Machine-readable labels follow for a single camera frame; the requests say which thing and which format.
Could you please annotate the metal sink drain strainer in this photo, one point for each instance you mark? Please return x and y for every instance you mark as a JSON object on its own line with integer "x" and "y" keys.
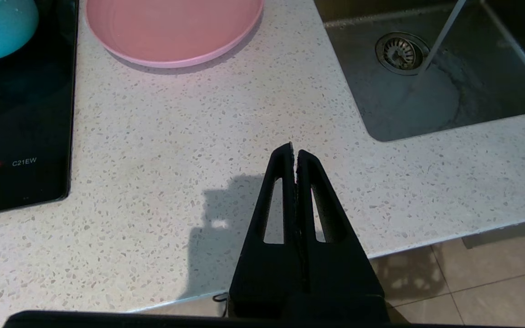
{"x": 401, "y": 52}

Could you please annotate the pink plate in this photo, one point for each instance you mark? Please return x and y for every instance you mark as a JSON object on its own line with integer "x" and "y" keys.
{"x": 171, "y": 32}

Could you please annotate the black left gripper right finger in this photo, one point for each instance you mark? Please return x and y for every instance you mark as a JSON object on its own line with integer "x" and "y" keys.
{"x": 344, "y": 282}

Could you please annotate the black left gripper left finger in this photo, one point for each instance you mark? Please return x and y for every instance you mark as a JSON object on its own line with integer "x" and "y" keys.
{"x": 267, "y": 278}

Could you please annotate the black induction cooktop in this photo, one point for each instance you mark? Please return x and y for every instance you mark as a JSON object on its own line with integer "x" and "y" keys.
{"x": 21, "y": 127}

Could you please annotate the stainless steel sink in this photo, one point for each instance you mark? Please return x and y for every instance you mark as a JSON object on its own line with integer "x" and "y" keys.
{"x": 495, "y": 82}

